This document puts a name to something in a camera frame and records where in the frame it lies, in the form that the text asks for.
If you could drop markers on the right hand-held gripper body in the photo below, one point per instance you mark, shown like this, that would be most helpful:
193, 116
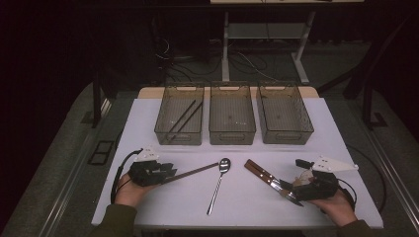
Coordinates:
321, 187

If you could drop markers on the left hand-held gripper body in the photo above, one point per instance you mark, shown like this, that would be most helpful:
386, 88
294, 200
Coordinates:
145, 173

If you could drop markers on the brown wooden chopstick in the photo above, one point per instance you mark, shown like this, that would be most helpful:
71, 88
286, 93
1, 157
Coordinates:
197, 172
194, 171

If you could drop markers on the smoky clear plastic bin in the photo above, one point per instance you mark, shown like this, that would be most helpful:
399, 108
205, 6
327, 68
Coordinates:
164, 131
232, 115
283, 112

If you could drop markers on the black chopstick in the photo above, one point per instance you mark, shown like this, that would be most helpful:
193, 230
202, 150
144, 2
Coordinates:
187, 120
182, 116

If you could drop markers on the metal spoon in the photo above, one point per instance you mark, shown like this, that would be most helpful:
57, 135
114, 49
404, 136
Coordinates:
224, 165

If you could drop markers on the person's right hand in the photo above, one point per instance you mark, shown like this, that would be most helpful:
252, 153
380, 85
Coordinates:
339, 207

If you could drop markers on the person's left hand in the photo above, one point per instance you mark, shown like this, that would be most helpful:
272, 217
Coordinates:
128, 194

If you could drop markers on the black metal stand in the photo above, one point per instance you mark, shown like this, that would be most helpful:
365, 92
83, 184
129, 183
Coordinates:
96, 108
368, 105

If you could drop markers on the black floor frame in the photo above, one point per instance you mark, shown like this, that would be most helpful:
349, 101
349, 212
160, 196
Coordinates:
100, 153

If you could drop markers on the metal floor rail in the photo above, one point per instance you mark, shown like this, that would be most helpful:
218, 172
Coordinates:
70, 184
395, 177

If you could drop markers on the white desk with metal frame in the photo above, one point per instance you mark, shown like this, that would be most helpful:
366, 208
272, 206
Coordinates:
225, 49

